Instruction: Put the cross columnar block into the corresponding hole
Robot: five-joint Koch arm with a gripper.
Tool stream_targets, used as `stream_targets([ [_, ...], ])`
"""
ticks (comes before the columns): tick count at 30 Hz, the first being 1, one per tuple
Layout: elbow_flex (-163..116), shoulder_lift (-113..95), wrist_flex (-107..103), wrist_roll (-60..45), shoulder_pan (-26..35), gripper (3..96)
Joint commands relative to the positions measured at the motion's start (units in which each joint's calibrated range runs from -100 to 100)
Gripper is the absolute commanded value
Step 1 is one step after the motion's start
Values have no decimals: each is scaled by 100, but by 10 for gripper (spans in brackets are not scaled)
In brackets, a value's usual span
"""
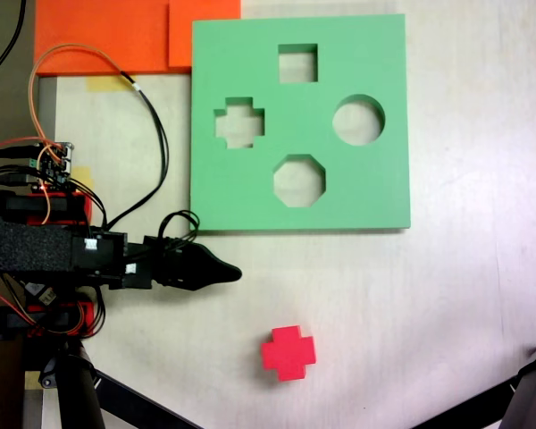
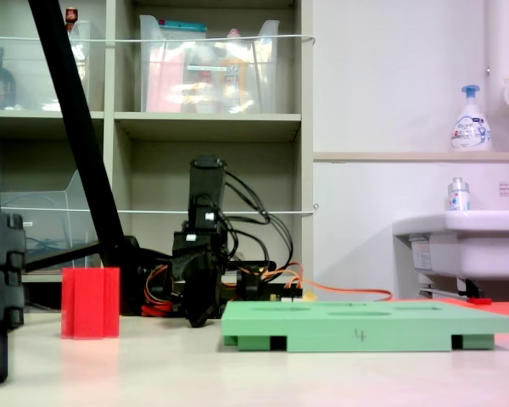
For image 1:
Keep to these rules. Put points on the red cross columnar block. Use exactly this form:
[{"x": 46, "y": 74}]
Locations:
[{"x": 288, "y": 353}]

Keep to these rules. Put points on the green shape hole board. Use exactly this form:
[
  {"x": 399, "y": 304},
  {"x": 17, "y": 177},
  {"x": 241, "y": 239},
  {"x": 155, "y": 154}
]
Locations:
[{"x": 362, "y": 187}]

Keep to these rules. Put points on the large orange foam block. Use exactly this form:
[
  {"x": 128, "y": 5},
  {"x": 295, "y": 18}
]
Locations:
[{"x": 94, "y": 31}]

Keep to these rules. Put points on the red and black table clamp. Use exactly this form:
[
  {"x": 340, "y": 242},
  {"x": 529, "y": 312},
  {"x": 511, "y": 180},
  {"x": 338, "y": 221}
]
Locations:
[
  {"x": 86, "y": 313},
  {"x": 88, "y": 210}
]

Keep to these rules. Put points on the black power converter board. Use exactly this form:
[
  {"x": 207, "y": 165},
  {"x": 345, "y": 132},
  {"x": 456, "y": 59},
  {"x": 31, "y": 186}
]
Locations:
[{"x": 40, "y": 292}]

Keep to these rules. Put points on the yellow tape strip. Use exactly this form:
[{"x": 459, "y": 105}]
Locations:
[
  {"x": 109, "y": 84},
  {"x": 84, "y": 179}
]

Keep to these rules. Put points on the thin black tripod strut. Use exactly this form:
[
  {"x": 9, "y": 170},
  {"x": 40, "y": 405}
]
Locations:
[
  {"x": 473, "y": 404},
  {"x": 138, "y": 404}
]

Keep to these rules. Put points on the thick black tripod leg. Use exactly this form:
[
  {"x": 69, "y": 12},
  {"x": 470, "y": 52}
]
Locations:
[
  {"x": 78, "y": 393},
  {"x": 533, "y": 393}
]

